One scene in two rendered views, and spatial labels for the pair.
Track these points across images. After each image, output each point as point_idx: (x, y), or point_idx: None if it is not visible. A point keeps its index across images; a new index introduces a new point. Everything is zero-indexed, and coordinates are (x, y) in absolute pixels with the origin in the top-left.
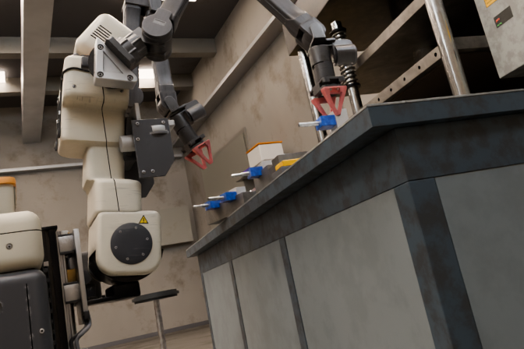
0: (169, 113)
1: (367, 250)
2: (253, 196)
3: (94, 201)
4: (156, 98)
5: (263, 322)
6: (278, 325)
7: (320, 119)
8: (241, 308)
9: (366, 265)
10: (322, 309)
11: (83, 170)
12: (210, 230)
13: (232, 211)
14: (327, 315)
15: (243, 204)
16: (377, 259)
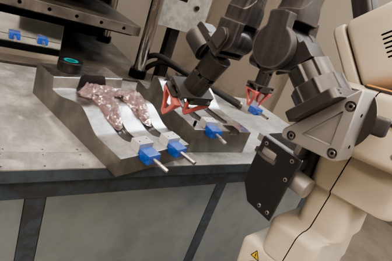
0: (234, 57)
1: (288, 192)
2: (238, 163)
3: (347, 245)
4: (244, 25)
5: (123, 242)
6: (161, 236)
7: (262, 112)
8: (39, 246)
9: (284, 197)
10: (237, 216)
11: (352, 221)
12: (35, 169)
13: (167, 161)
14: (240, 218)
15: (215, 164)
16: (290, 194)
